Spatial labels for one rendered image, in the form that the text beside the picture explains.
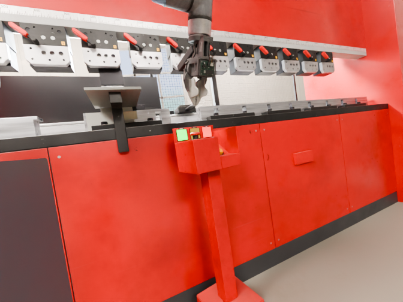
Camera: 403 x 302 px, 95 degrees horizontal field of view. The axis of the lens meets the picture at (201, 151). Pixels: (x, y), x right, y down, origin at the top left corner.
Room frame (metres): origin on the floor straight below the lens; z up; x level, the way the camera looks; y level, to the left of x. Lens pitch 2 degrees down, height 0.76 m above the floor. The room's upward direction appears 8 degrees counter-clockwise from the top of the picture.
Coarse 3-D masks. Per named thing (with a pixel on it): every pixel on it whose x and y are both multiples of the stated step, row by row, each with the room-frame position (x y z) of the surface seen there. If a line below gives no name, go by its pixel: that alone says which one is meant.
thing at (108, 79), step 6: (102, 72) 0.88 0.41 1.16; (108, 72) 0.89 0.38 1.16; (114, 72) 0.90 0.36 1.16; (120, 72) 0.91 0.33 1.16; (102, 78) 0.88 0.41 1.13; (108, 78) 0.89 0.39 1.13; (114, 78) 0.90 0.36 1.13; (120, 78) 0.91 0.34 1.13; (102, 84) 0.88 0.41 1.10; (108, 84) 0.89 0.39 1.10; (114, 84) 0.90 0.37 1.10; (120, 84) 0.91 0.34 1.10
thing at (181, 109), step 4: (192, 104) 1.10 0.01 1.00; (176, 108) 1.25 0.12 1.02; (180, 108) 1.21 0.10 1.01; (184, 108) 1.23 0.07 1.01; (188, 108) 1.20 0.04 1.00; (192, 108) 1.25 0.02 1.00; (176, 112) 1.26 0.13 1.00; (180, 112) 1.22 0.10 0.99; (184, 112) 1.24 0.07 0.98; (188, 112) 1.26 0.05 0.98; (192, 112) 1.28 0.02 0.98
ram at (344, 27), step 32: (0, 0) 0.73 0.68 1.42; (32, 0) 0.77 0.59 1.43; (64, 0) 0.81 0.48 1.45; (96, 0) 0.86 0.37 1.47; (128, 0) 0.92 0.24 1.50; (224, 0) 1.13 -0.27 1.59; (256, 0) 1.23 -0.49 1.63; (288, 0) 1.35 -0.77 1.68; (320, 0) 1.49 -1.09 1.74; (352, 0) 1.66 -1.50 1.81; (160, 32) 0.97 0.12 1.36; (256, 32) 1.22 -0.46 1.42; (288, 32) 1.33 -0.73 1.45; (320, 32) 1.47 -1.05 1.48; (352, 32) 1.63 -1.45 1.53
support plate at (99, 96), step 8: (88, 88) 0.62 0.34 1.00; (96, 88) 0.62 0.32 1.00; (104, 88) 0.63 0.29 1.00; (112, 88) 0.64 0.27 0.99; (120, 88) 0.65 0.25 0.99; (128, 88) 0.66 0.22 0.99; (136, 88) 0.67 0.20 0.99; (88, 96) 0.68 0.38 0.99; (96, 96) 0.69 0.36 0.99; (104, 96) 0.70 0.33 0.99; (128, 96) 0.75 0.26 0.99; (136, 96) 0.76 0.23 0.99; (96, 104) 0.79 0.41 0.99; (104, 104) 0.81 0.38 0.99; (128, 104) 0.86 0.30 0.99; (136, 104) 0.88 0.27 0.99
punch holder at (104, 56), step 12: (96, 36) 0.85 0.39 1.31; (108, 36) 0.87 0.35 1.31; (84, 48) 0.83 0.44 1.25; (96, 48) 0.85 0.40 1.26; (108, 48) 0.87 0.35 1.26; (84, 60) 0.82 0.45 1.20; (96, 60) 0.84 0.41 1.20; (108, 60) 0.86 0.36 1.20; (120, 60) 0.88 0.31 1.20; (96, 72) 0.90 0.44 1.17
